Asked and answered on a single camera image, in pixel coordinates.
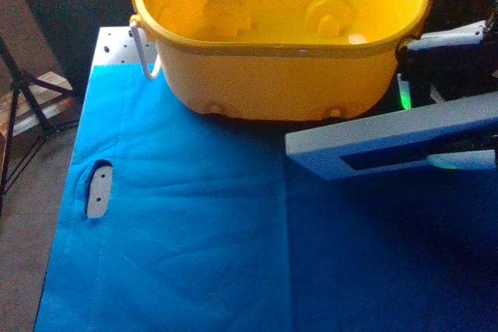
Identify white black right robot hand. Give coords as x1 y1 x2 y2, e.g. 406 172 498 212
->
395 9 498 172

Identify white box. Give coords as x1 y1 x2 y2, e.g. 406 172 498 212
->
284 92 498 183

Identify yellow plastic bin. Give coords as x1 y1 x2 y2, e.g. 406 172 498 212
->
129 0 431 121

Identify blue cloth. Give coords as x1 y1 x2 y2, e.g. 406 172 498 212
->
33 63 498 332

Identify black tripod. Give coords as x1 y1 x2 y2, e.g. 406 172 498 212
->
0 32 77 216

